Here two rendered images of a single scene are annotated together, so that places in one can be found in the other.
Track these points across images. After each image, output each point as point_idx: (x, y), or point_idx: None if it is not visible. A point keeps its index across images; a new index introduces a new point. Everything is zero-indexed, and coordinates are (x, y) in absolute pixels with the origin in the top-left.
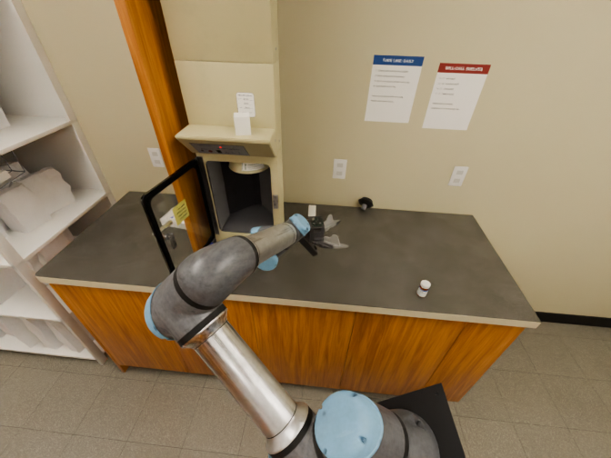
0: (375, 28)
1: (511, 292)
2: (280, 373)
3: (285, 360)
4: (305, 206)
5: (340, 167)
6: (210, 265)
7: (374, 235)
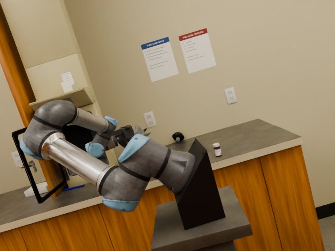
0: (135, 33)
1: (282, 134)
2: None
3: None
4: None
5: (149, 118)
6: (50, 103)
7: (186, 148)
